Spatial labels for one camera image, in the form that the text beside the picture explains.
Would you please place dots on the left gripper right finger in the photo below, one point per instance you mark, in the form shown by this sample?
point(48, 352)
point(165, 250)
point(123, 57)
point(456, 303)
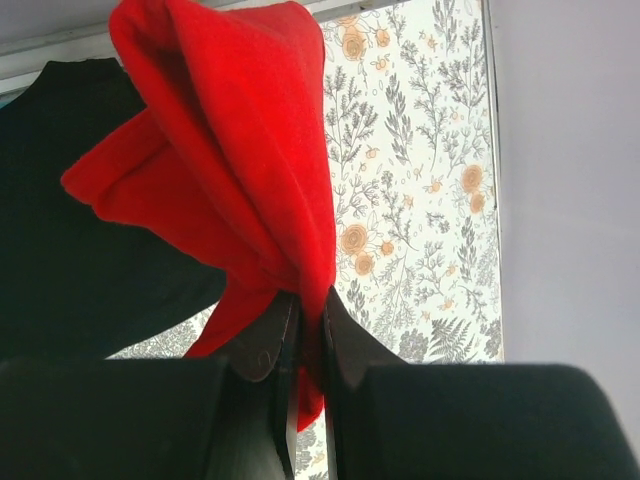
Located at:
point(390, 419)

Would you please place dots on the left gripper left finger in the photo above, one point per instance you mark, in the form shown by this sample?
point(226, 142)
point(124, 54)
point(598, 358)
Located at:
point(232, 415)

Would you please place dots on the red t shirt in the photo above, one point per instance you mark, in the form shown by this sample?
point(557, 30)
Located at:
point(228, 160)

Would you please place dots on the floral table cloth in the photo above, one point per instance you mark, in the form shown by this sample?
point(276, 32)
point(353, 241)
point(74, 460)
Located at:
point(410, 139)

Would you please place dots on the folded black t shirt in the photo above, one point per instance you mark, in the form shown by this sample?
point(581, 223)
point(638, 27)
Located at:
point(71, 284)

